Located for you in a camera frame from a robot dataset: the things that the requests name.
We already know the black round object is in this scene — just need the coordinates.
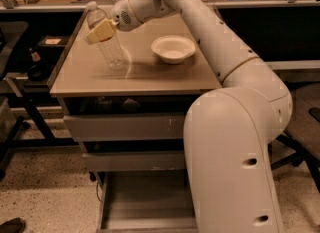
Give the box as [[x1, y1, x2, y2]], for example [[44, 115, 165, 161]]
[[27, 63, 52, 81]]

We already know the top grey drawer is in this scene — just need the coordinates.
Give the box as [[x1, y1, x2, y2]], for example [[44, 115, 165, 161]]
[[64, 113, 185, 142]]

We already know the bottom grey open drawer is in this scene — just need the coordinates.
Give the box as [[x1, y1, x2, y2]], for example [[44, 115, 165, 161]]
[[96, 170, 198, 233]]

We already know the black desk frame left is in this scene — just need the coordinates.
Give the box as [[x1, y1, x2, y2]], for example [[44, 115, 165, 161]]
[[0, 77, 77, 179]]

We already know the grey drawer cabinet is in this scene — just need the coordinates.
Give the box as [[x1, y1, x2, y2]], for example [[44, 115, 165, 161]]
[[47, 4, 224, 233]]

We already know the black office chair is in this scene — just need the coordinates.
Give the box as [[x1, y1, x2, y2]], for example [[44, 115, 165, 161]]
[[271, 83, 320, 192]]

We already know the clear plastic water bottle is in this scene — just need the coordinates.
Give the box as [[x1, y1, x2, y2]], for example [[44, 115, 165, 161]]
[[86, 1, 129, 72]]

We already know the white bowl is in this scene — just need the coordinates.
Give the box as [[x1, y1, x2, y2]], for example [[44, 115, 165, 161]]
[[151, 35, 196, 65]]

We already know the middle grey drawer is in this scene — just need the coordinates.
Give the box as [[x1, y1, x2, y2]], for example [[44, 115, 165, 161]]
[[83, 151, 186, 172]]

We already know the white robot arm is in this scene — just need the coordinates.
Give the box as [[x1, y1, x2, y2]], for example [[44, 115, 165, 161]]
[[98, 0, 293, 233]]

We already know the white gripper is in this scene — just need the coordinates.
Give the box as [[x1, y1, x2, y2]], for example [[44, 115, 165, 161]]
[[85, 0, 175, 44]]

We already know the dark shoe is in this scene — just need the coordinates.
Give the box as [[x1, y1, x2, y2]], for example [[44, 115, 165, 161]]
[[0, 218, 25, 233]]

